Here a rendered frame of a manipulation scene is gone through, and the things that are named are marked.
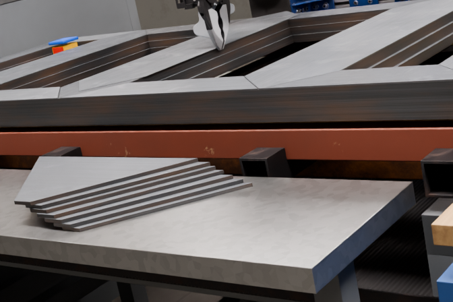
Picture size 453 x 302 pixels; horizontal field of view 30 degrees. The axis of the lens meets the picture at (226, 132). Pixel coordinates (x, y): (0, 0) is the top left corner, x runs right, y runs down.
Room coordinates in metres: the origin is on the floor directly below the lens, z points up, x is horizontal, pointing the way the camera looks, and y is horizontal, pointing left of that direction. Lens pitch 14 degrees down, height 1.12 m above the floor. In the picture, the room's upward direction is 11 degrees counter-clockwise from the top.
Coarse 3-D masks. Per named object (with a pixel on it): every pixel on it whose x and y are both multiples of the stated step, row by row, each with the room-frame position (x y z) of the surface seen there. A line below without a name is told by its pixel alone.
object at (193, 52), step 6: (204, 48) 1.77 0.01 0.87; (210, 48) 1.76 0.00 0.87; (216, 48) 1.74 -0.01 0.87; (150, 54) 1.85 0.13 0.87; (156, 54) 1.83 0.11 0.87; (162, 54) 1.81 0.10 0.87; (168, 54) 1.79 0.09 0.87; (174, 54) 1.77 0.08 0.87; (180, 54) 1.76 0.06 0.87; (186, 54) 1.74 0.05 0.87; (192, 54) 1.72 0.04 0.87; (198, 54) 1.70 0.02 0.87; (138, 60) 1.79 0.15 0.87
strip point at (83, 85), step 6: (114, 78) 1.61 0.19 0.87; (120, 78) 1.60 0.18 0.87; (126, 78) 1.58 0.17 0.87; (132, 78) 1.57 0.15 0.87; (84, 84) 1.61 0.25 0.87; (90, 84) 1.60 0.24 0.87; (96, 84) 1.58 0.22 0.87; (102, 84) 1.57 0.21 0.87; (108, 84) 1.55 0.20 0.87; (78, 90) 1.55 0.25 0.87
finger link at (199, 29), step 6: (198, 12) 1.74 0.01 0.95; (210, 12) 1.72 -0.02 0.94; (216, 12) 1.73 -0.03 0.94; (210, 18) 1.71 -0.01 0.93; (216, 18) 1.73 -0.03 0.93; (198, 24) 1.74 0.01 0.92; (204, 24) 1.73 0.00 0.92; (216, 24) 1.72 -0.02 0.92; (198, 30) 1.75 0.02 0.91; (204, 30) 1.74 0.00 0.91; (210, 30) 1.71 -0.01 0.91; (216, 30) 1.72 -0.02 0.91; (204, 36) 1.74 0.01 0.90; (210, 36) 1.72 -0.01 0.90; (216, 36) 1.72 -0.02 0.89; (216, 42) 1.73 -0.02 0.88; (222, 42) 1.73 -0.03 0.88
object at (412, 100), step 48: (48, 48) 2.41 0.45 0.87; (144, 48) 2.22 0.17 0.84; (240, 48) 1.80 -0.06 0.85; (384, 48) 1.37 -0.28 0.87; (432, 48) 1.48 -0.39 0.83; (96, 96) 1.46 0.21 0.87; (144, 96) 1.38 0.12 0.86; (192, 96) 1.32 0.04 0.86; (240, 96) 1.26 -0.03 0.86; (288, 96) 1.21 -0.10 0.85; (336, 96) 1.16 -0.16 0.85; (384, 96) 1.11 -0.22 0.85; (432, 96) 1.07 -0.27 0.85
